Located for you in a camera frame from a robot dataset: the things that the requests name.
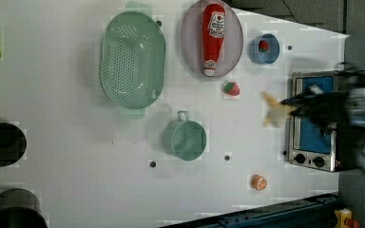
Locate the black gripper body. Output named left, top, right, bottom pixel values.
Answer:
left=300, top=92, right=349, bottom=127

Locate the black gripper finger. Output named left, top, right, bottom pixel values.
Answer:
left=280, top=94, right=306, bottom=106

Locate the peeled toy banana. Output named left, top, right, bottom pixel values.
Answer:
left=261, top=91, right=297, bottom=128

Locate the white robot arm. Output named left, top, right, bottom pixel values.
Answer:
left=280, top=87, right=365, bottom=173

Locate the black steel toaster oven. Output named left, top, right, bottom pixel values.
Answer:
left=287, top=71, right=365, bottom=172

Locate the blue small bowl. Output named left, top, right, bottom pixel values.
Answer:
left=249, top=33, right=280, bottom=65

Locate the strawberry in blue bowl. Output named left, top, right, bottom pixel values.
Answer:
left=259, top=40, right=269, bottom=52

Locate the toy strawberry on table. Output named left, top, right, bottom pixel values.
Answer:
left=223, top=82, right=240, bottom=96

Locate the toy orange half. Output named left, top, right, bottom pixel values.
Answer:
left=251, top=175, right=267, bottom=191

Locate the grey round plate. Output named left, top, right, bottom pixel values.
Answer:
left=180, top=0, right=243, bottom=77

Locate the yellow orange clamp object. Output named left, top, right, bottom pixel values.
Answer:
left=335, top=209, right=360, bottom=228

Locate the red ketchup bottle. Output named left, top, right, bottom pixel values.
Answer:
left=202, top=4, right=225, bottom=77

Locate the green perforated colander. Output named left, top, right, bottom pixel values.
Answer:
left=99, top=1, right=166, bottom=119

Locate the black round container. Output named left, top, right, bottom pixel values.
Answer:
left=0, top=123, right=27, bottom=167

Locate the dark cylinder container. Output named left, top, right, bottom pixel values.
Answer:
left=0, top=188, right=48, bottom=228

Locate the blue metal frame rail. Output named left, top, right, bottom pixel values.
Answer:
left=162, top=194, right=343, bottom=228

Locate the green mug with handle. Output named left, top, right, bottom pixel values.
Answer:
left=163, top=111, right=207, bottom=162

